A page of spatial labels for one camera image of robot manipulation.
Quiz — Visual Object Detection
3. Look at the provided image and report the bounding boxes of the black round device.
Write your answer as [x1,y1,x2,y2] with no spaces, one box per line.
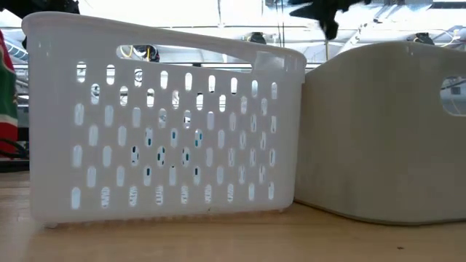
[414,32,435,47]
[133,44,161,63]
[249,31,267,45]

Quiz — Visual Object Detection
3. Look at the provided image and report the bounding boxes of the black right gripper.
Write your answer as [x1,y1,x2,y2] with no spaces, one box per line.
[289,0,372,41]

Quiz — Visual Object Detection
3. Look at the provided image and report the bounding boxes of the teal plastic basket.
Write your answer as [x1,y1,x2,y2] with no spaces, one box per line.
[130,129,205,176]

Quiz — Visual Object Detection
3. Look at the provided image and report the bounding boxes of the grey plastic basket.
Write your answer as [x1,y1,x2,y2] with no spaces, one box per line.
[293,40,466,226]

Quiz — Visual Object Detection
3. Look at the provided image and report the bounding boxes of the white perforated plastic basket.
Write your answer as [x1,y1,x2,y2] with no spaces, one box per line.
[21,10,307,229]

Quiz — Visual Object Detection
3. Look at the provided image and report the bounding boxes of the person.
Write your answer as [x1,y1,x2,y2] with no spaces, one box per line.
[0,31,19,156]

